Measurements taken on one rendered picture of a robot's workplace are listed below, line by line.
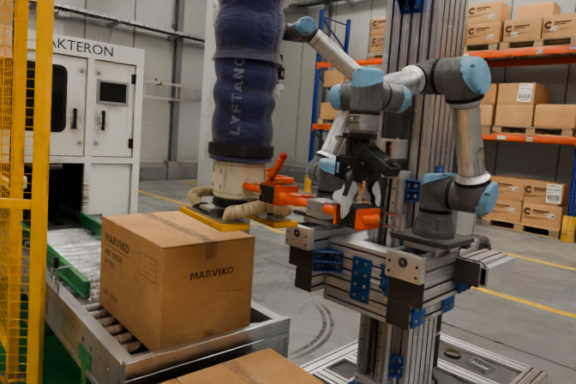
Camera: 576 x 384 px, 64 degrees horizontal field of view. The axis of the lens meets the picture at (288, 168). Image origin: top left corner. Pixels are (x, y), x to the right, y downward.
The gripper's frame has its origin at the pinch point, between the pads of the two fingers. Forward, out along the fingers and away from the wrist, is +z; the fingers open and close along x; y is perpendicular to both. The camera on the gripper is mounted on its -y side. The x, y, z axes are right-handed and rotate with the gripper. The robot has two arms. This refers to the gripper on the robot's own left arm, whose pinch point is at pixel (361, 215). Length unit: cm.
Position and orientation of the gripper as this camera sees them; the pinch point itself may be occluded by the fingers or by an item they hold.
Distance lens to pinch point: 114.7
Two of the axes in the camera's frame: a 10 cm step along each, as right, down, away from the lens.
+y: -5.7, -1.1, 8.2
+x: -8.2, -0.2, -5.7
